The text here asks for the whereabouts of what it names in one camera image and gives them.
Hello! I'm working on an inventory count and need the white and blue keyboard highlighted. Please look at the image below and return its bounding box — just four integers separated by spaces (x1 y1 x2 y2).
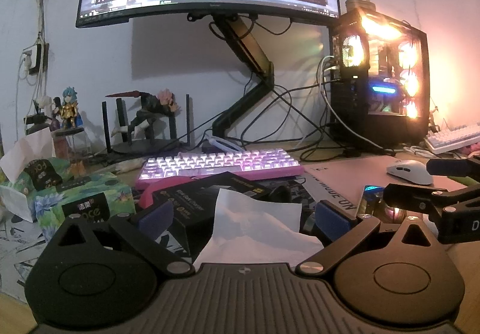
425 124 480 155

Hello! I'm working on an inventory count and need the glowing glass computer case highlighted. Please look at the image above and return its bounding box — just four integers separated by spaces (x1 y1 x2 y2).
328 6 430 149

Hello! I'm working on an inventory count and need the white computer cable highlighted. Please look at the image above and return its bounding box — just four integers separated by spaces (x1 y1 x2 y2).
319 56 338 140

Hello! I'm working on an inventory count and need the small glossy dark device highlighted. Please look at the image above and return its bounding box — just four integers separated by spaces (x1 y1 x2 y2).
356 184 398 224

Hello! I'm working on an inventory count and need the small beige figurine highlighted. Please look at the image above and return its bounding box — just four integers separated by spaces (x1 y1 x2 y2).
344 0 372 12

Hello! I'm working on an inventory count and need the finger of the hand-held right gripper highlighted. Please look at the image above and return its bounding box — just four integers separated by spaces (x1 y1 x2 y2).
427 155 480 185
382 183 480 221

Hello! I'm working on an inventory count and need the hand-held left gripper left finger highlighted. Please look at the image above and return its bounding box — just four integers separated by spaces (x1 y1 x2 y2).
47 201 196 276

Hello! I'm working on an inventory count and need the green floral tissue pack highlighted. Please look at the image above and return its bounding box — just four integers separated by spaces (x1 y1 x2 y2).
34 171 137 241

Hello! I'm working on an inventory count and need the thin small figurine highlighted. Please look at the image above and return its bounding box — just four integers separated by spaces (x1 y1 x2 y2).
427 94 443 134

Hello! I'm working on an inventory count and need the white coiled cable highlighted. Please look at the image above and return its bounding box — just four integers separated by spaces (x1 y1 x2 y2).
204 135 241 151

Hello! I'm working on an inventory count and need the pink backlit keyboard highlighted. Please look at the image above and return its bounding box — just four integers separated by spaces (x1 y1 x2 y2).
134 148 305 190

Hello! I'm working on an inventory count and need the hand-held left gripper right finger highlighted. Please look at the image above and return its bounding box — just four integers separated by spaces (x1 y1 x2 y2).
296 201 436 276

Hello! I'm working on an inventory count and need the black router with antennas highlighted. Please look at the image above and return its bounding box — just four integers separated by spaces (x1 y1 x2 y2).
101 94 196 162

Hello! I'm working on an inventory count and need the magenta wrist rest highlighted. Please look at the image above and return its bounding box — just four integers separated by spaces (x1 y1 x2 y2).
139 176 196 215

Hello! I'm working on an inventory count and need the pink mouse pad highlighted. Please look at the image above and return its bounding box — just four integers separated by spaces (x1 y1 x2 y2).
304 156 469 207

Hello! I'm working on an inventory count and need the clear glass jar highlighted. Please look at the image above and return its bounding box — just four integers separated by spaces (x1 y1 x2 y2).
52 128 74 159

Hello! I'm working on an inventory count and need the black figurine with pink hair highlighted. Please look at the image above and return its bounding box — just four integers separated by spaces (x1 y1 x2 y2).
105 89 181 155

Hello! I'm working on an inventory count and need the wall power strip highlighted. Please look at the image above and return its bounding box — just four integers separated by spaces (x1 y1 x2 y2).
20 43 49 76

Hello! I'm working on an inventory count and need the open green tissue pack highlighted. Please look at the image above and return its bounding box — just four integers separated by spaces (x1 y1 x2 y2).
0 128 72 222

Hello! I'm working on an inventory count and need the pale crumpled strip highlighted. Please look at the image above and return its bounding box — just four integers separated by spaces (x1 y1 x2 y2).
112 158 147 175

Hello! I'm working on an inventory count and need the black cable tangle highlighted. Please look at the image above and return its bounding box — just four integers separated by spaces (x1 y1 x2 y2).
240 71 361 162

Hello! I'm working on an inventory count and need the black charger box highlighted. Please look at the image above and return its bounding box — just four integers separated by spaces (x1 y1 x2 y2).
150 171 271 263

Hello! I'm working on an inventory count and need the dark-haired purple figurine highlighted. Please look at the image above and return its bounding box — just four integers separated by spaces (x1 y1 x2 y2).
49 96 62 132

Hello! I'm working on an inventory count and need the blue-haired gold armour figurine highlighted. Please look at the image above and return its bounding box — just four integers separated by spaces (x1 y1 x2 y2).
60 86 85 132

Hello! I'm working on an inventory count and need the white tissue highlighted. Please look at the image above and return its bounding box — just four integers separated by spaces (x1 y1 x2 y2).
193 188 324 272

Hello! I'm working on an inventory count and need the white computer mouse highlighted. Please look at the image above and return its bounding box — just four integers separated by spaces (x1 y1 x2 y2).
386 159 434 185

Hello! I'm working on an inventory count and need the black computer mouse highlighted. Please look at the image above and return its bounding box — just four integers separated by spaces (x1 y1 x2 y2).
270 186 301 207

